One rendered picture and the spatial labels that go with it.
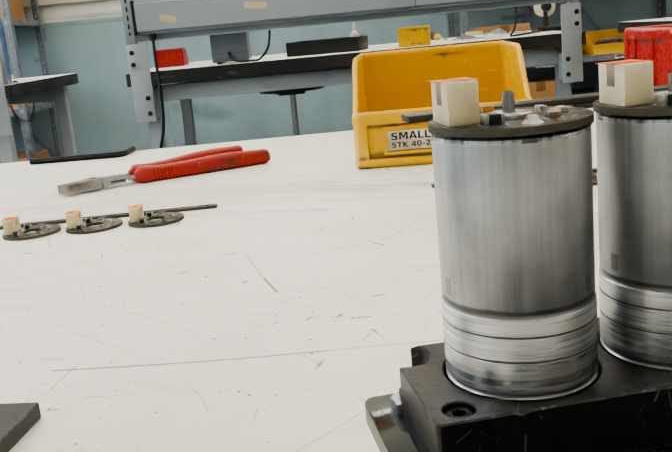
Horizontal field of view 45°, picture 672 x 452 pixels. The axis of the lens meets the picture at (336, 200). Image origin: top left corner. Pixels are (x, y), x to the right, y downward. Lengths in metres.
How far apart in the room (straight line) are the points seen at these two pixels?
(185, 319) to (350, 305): 0.05
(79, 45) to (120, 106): 0.40
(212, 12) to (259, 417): 2.30
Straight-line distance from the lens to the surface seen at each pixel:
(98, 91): 4.73
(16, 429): 0.19
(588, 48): 4.40
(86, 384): 0.21
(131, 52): 2.52
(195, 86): 2.53
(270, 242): 0.31
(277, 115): 4.59
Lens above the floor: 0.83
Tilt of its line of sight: 12 degrees down
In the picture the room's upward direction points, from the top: 5 degrees counter-clockwise
